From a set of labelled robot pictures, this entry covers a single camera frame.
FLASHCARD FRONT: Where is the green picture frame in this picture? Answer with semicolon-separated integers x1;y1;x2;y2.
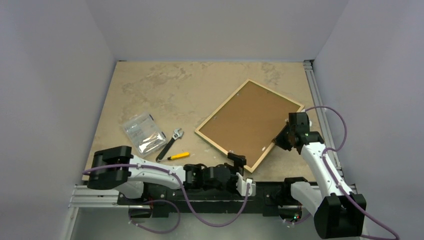
194;79;305;173

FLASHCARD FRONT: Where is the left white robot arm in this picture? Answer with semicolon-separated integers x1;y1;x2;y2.
83;145;256;205

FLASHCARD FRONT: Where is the front aluminium rail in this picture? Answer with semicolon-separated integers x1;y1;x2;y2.
68;185;362;210

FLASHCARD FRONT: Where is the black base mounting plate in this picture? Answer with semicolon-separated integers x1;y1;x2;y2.
117;181;309;221

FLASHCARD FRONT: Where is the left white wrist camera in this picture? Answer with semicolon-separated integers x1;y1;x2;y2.
236;172;257;197

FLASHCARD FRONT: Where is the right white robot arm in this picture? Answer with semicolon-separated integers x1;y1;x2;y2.
273;112;367;239

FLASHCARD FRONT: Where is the yellow handled screwdriver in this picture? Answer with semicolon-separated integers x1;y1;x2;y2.
156;152;190;162

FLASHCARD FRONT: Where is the clear plastic organizer box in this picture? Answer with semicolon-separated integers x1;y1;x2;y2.
122;112;168;157

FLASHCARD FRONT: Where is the black adjustable wrench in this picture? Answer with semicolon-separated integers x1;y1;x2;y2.
155;128;184;162

